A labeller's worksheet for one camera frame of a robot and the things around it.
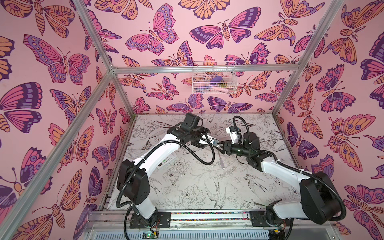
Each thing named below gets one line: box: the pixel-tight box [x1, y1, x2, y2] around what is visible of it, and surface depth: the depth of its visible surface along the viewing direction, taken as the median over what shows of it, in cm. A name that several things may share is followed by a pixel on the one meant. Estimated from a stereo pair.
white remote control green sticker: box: [211, 138, 220, 146], surface depth 69 cm
